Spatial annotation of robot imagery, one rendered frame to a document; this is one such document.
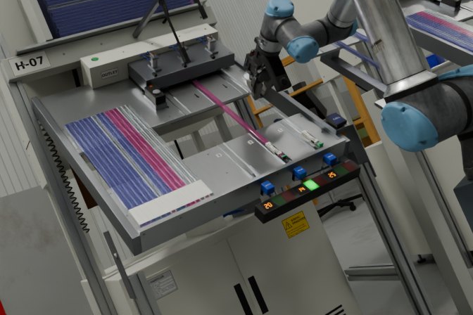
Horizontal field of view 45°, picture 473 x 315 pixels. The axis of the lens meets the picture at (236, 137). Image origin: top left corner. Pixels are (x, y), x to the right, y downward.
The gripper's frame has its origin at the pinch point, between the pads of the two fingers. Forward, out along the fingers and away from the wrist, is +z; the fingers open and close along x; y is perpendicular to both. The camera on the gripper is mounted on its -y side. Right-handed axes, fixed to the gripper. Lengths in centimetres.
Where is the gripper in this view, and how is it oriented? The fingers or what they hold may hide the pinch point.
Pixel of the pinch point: (260, 98)
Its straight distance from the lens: 180.1
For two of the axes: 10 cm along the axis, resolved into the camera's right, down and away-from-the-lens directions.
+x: -8.2, 3.3, -4.7
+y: -5.4, -7.0, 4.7
